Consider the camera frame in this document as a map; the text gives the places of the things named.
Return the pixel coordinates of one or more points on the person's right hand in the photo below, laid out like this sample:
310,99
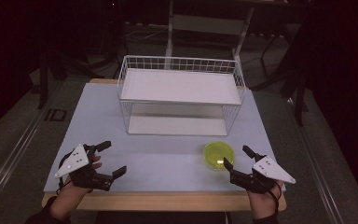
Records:
264,200

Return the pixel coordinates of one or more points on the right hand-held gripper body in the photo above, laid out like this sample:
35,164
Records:
261,175

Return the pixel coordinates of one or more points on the person's left hand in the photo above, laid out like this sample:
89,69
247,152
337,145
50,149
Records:
74,189

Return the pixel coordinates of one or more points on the black stand legs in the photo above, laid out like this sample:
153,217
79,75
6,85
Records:
287,68

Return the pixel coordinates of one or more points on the yellow-green translucent bowl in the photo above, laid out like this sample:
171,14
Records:
218,155

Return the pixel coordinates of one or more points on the white metal stand frame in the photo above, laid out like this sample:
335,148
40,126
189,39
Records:
205,28

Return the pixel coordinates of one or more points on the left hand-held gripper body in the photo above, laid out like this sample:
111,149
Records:
80,169

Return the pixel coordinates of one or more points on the light blue table mat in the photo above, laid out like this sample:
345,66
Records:
155,161

